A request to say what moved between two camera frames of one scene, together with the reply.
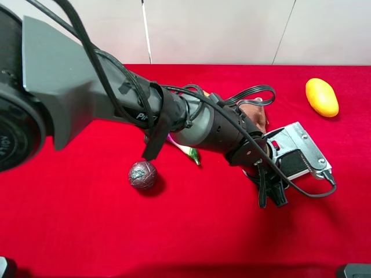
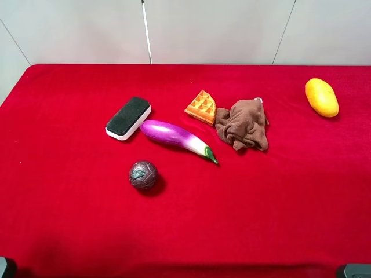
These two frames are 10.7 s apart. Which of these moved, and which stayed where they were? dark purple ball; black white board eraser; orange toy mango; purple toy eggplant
Moved: purple toy eggplant; black white board eraser
Stayed: dark purple ball; orange toy mango
